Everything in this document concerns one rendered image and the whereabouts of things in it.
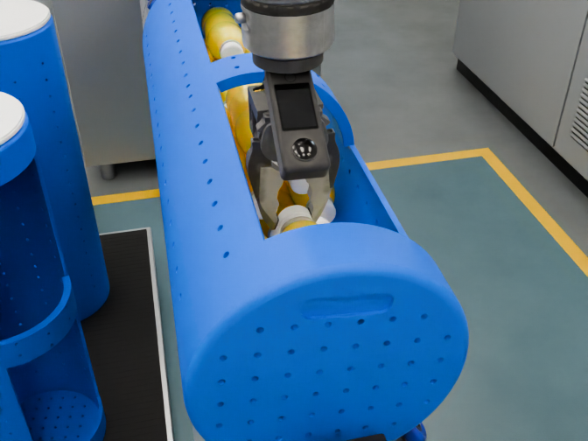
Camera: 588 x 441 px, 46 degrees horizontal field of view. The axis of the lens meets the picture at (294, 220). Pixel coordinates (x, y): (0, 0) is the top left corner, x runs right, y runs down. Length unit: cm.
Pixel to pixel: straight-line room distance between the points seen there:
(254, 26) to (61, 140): 124
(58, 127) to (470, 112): 230
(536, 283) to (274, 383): 197
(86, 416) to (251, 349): 131
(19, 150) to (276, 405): 77
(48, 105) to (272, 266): 126
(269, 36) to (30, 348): 100
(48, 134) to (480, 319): 145
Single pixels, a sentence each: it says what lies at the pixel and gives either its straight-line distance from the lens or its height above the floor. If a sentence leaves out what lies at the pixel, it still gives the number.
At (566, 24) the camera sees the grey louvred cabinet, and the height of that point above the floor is 61.
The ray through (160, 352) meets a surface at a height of 15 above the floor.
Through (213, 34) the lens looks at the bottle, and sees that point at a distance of 124.
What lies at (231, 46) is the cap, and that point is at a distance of 120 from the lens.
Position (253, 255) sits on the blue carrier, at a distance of 62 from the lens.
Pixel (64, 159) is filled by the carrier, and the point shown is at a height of 69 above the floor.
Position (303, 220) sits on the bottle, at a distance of 75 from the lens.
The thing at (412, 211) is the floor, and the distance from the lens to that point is 280.
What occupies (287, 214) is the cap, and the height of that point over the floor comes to 116.
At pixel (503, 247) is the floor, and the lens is 270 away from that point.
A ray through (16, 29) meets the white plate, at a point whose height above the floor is 104.
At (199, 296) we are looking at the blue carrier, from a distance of 65.
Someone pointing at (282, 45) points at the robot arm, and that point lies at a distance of 65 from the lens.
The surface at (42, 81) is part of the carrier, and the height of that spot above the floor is 91.
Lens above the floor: 161
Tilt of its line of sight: 36 degrees down
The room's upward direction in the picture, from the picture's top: straight up
